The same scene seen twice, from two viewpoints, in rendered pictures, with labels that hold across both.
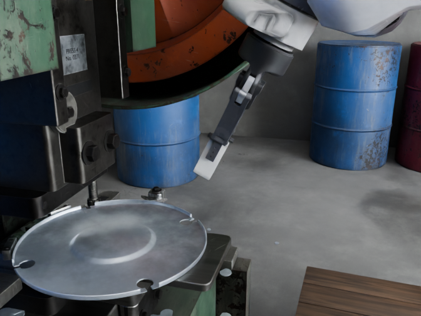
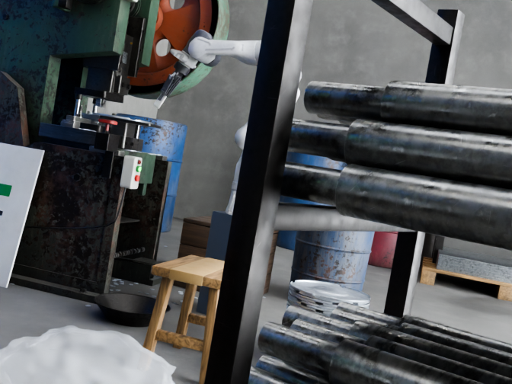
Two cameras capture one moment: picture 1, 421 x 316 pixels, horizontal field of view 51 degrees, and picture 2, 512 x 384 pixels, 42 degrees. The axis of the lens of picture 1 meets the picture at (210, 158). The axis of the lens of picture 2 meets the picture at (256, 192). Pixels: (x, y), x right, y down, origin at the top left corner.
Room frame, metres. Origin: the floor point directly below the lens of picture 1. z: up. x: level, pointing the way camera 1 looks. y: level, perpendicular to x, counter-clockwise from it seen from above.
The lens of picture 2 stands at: (-2.48, -0.46, 0.70)
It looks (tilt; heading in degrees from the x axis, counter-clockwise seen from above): 3 degrees down; 359
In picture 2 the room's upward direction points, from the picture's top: 10 degrees clockwise
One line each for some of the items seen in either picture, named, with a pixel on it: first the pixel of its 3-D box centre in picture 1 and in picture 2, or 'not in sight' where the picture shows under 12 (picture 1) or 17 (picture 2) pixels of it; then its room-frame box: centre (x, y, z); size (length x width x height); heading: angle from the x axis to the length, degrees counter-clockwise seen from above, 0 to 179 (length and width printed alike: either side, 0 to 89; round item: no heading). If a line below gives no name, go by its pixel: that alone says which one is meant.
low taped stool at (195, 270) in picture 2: not in sight; (198, 316); (-0.33, -0.38, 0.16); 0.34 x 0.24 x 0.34; 164
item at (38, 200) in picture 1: (34, 184); (99, 97); (0.64, 0.28, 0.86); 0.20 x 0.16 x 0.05; 165
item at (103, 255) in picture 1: (113, 240); (122, 118); (0.61, 0.15, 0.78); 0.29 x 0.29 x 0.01
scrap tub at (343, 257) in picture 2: not in sight; (330, 259); (1.04, -0.98, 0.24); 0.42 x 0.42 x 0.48
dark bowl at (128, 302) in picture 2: not in sight; (131, 311); (0.09, -0.10, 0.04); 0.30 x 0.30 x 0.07
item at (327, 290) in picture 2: not in sight; (330, 290); (-0.13, -0.82, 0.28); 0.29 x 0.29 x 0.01
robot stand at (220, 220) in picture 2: not in sight; (232, 264); (0.43, -0.46, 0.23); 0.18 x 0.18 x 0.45; 58
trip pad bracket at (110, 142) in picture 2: not in sight; (104, 154); (0.28, 0.13, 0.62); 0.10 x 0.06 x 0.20; 165
